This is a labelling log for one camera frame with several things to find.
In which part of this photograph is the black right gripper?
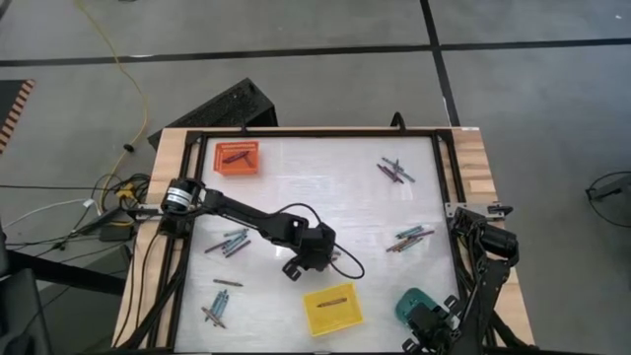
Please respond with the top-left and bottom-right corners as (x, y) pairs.
(402, 294), (462, 354)

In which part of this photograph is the yellow plastic basket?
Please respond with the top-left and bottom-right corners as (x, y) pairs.
(302, 281), (366, 338)

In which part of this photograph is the teal plastic tray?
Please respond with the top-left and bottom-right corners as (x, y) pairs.
(394, 287), (438, 329)

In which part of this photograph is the orange plastic basket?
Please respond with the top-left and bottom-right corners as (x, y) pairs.
(213, 139), (261, 176)

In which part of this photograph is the wooden table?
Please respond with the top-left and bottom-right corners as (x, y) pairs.
(111, 125), (536, 351)

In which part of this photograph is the black power brick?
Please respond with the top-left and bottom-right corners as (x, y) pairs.
(98, 224), (136, 243)

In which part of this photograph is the black metal floor bar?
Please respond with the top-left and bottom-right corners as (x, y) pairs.
(4, 248), (128, 297)

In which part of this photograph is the black orange striped mat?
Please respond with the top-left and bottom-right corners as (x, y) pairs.
(0, 78), (36, 155)

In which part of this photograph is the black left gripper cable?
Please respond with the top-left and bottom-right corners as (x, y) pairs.
(273, 202), (367, 281)

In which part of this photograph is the black metal table frame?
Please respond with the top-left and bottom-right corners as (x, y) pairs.
(117, 126), (533, 355)

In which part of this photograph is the white cable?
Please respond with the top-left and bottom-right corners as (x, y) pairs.
(2, 196), (103, 231)

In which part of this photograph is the black floor cable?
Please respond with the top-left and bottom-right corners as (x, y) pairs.
(0, 182), (100, 191)

